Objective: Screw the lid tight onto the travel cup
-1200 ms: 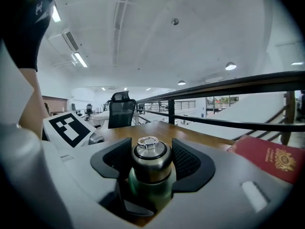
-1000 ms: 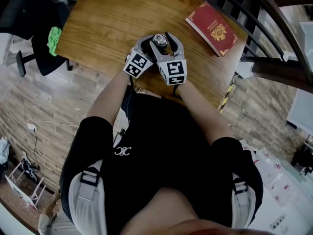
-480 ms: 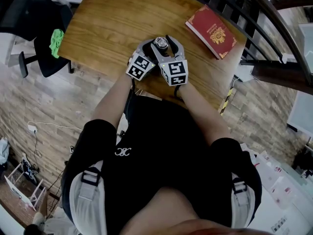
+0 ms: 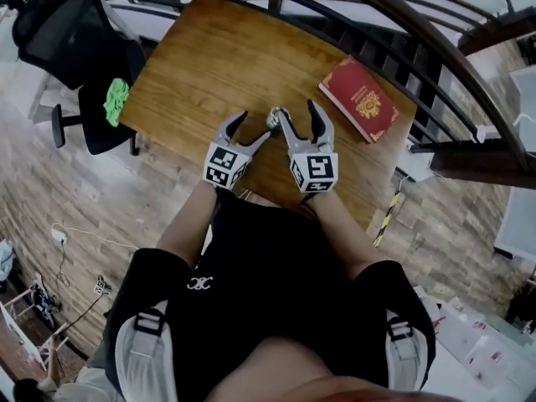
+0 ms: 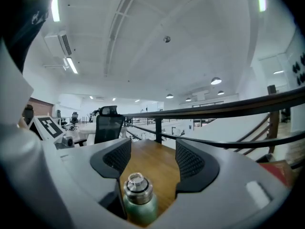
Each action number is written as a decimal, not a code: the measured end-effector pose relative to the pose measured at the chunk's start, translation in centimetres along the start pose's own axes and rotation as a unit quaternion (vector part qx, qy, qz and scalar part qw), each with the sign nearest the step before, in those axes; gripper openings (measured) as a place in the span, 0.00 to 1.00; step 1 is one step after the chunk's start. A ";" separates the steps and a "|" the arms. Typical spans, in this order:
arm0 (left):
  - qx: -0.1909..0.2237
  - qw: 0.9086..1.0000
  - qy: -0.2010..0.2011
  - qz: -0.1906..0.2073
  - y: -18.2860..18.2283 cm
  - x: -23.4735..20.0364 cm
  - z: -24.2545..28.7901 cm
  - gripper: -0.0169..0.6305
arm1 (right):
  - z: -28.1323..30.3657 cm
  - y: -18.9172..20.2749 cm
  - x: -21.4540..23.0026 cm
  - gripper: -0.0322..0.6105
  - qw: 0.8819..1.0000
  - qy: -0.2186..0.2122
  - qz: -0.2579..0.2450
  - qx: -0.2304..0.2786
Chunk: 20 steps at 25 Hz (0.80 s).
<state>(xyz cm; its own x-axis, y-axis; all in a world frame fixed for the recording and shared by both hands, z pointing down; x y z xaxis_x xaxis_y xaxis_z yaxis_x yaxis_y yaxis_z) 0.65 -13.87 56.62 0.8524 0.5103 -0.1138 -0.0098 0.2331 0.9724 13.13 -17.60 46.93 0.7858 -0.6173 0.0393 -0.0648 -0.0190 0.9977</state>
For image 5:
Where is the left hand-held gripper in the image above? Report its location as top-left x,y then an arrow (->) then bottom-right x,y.
28,115 -> 76,150

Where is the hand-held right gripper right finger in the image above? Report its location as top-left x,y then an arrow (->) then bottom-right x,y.
152,138 -> 293,229

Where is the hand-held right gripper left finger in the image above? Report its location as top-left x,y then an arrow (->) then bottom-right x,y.
0,125 -> 132,229

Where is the silver metal can top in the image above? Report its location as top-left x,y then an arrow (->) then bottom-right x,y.
123,172 -> 153,205

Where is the small green metal bottle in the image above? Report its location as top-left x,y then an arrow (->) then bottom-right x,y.
122,192 -> 159,228

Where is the black mesh office chair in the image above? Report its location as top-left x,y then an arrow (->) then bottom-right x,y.
94,105 -> 126,145

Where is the ceiling air conditioner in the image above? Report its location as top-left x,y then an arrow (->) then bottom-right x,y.
44,31 -> 72,57

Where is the person's black shirt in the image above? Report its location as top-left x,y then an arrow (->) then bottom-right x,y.
0,0 -> 60,73

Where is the dark wooden post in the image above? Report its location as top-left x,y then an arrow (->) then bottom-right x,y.
266,111 -> 281,154

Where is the group of black wall-hung devices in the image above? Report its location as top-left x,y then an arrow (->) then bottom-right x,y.
292,53 -> 305,85

